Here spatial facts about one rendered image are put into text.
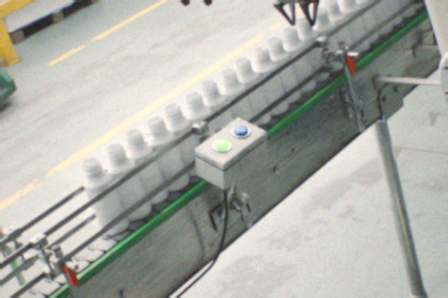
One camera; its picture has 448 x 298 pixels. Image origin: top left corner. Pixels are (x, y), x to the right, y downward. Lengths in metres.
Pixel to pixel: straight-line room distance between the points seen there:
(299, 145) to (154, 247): 0.49
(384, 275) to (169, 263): 1.44
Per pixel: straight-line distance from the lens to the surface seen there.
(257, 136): 1.77
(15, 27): 7.79
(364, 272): 3.21
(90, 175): 1.75
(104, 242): 1.79
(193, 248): 1.90
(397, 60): 2.41
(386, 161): 2.49
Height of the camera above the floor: 1.83
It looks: 25 degrees down
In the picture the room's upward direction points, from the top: 18 degrees counter-clockwise
